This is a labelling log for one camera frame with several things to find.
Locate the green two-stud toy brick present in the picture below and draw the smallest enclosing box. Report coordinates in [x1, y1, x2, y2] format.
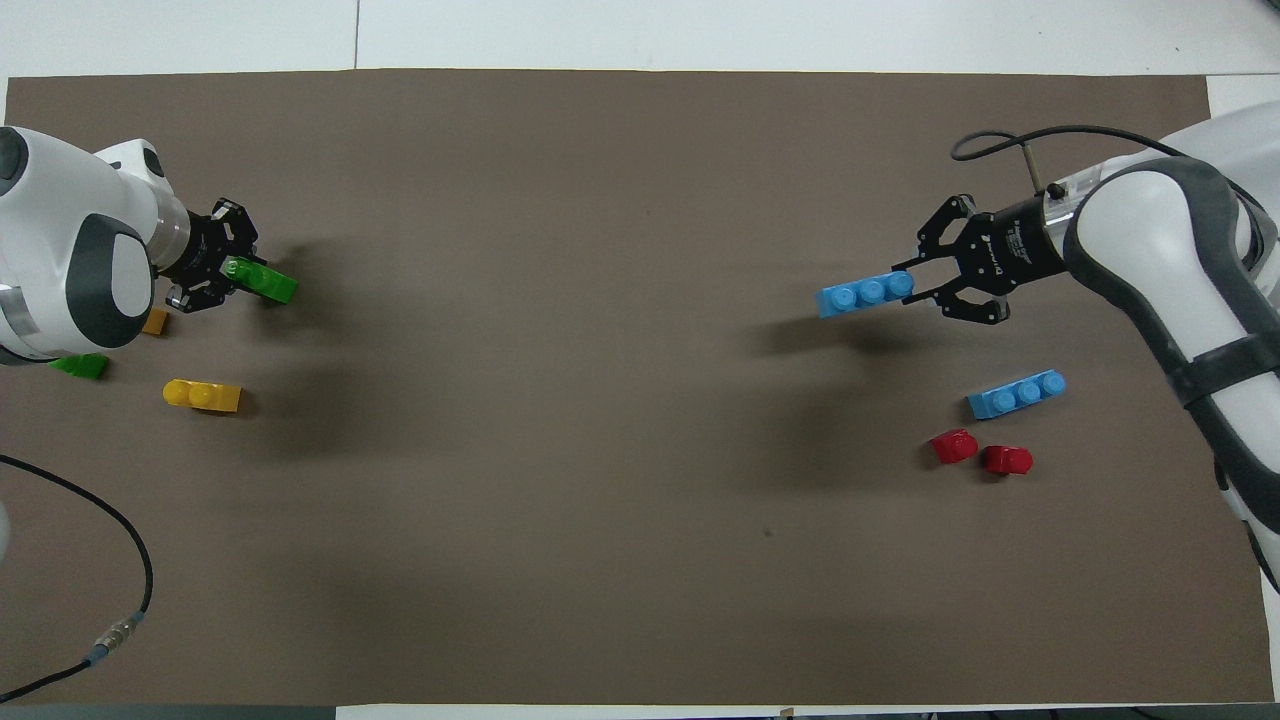
[221, 256, 300, 307]
[47, 352, 110, 382]

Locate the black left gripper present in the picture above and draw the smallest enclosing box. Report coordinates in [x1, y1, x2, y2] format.
[167, 197, 261, 314]

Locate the brown table mat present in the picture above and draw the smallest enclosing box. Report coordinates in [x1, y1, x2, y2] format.
[0, 68, 1276, 707]

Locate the blue three-stud toy brick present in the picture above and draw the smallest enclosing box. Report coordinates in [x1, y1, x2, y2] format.
[966, 369, 1068, 422]
[816, 270, 917, 320]

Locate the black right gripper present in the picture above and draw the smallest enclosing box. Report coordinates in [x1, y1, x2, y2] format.
[893, 194, 1073, 328]

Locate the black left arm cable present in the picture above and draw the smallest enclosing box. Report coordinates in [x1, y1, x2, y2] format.
[0, 454, 155, 703]

